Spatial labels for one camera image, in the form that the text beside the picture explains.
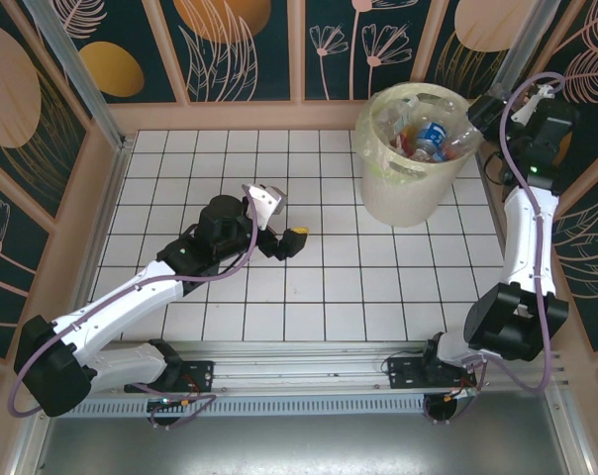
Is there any aluminium mounting rail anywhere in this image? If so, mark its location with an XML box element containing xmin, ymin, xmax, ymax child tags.
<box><xmin>29</xmin><ymin>339</ymin><xmax>575</xmax><ymax>400</ymax></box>

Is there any large blue label water bottle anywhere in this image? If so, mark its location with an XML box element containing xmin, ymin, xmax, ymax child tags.
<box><xmin>413</xmin><ymin>117</ymin><xmax>482</xmax><ymax>158</ymax></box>

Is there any white ribbed plastic bin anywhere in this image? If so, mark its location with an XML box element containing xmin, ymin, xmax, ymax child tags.
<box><xmin>355</xmin><ymin>82</ymin><xmax>481</xmax><ymax>228</ymax></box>

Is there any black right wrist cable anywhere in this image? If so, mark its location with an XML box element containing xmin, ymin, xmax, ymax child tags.
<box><xmin>480</xmin><ymin>147</ymin><xmax>509</xmax><ymax>188</ymax></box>

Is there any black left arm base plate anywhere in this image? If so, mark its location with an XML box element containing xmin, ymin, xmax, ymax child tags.
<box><xmin>124</xmin><ymin>359</ymin><xmax>216</xmax><ymax>395</ymax></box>

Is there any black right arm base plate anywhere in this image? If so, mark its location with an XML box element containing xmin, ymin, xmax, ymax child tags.
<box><xmin>387</xmin><ymin>355</ymin><xmax>478</xmax><ymax>395</ymax></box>

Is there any grey metal sheet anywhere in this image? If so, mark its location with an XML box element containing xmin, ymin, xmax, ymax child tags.
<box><xmin>11</xmin><ymin>413</ymin><xmax>592</xmax><ymax>475</ymax></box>

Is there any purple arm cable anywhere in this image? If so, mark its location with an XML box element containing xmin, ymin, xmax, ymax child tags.
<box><xmin>9</xmin><ymin>185</ymin><xmax>260</xmax><ymax>430</ymax></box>
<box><xmin>464</xmin><ymin>71</ymin><xmax>567</xmax><ymax>395</ymax></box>

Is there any control board with wires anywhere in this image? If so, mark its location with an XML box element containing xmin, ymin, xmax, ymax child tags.
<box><xmin>146</xmin><ymin>393</ymin><xmax>204</xmax><ymax>430</ymax></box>
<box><xmin>421</xmin><ymin>385</ymin><xmax>479</xmax><ymax>426</ymax></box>

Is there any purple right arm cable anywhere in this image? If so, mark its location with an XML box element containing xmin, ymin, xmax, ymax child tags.
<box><xmin>464</xmin><ymin>71</ymin><xmax>567</xmax><ymax>395</ymax></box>

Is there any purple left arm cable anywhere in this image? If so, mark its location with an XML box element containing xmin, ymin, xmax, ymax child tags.
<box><xmin>9</xmin><ymin>185</ymin><xmax>260</xmax><ymax>430</ymax></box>

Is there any red gold label tea bottle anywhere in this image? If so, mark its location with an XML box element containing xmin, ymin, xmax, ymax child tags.
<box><xmin>396</xmin><ymin>129</ymin><xmax>420</xmax><ymax>155</ymax></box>

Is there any aluminium corner post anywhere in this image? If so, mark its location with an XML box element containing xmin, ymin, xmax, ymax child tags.
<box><xmin>22</xmin><ymin>0</ymin><xmax>135</xmax><ymax>152</ymax></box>
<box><xmin>486</xmin><ymin>0</ymin><xmax>552</xmax><ymax>100</ymax></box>

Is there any aluminium side rail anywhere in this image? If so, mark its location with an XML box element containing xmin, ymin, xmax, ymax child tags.
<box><xmin>65</xmin><ymin>137</ymin><xmax>135</xmax><ymax>323</ymax></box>

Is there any white slotted cable tray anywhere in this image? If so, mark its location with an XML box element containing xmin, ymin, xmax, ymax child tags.
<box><xmin>75</xmin><ymin>397</ymin><xmax>432</xmax><ymax>420</ymax></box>

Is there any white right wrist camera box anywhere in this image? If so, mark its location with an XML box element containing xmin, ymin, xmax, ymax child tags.
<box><xmin>510</xmin><ymin>82</ymin><xmax>553</xmax><ymax>126</ymax></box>

